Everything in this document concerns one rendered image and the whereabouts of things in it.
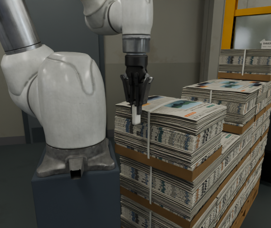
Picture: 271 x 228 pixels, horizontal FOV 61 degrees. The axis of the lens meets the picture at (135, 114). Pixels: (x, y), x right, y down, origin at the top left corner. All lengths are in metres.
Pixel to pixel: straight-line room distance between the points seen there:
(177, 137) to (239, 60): 1.23
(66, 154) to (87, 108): 0.12
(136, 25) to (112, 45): 2.59
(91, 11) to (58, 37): 2.45
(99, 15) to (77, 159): 0.48
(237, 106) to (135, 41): 0.79
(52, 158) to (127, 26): 0.43
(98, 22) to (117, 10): 0.10
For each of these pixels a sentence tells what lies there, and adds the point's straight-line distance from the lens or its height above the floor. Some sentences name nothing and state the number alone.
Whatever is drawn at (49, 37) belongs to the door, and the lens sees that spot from 3.26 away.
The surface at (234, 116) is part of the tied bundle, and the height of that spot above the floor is 0.93.
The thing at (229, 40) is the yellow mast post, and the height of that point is 1.37.
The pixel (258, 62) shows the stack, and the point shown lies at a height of 1.20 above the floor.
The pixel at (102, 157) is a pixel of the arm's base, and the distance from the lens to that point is 0.59.
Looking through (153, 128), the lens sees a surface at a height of 0.99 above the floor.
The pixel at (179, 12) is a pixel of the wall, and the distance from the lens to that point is 3.58.
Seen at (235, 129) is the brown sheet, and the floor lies 0.86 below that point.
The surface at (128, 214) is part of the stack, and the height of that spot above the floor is 0.51.
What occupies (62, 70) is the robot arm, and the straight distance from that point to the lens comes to 0.53.
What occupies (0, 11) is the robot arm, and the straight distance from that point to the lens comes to 0.71.
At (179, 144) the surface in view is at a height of 0.96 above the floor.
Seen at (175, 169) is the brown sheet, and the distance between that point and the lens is 0.86.
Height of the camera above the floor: 1.28
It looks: 16 degrees down
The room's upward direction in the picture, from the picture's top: straight up
